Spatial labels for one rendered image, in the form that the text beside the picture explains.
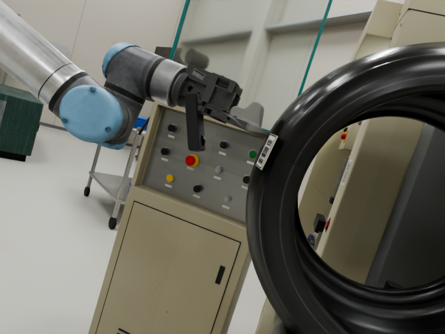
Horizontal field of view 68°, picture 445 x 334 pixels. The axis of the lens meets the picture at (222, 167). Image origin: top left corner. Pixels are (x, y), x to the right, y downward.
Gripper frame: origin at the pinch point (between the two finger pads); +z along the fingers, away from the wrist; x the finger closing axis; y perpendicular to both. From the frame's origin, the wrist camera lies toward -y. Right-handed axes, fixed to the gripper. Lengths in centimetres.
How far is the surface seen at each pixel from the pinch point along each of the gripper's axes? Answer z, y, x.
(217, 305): 3, -67, 58
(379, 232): 33.9, -10.6, 27.4
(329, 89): 7.7, 10.6, -10.5
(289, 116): 3.6, 4.4, -9.0
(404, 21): 17, 40, 28
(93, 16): -617, 107, 683
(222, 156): -21, -14, 63
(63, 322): -68, -133, 84
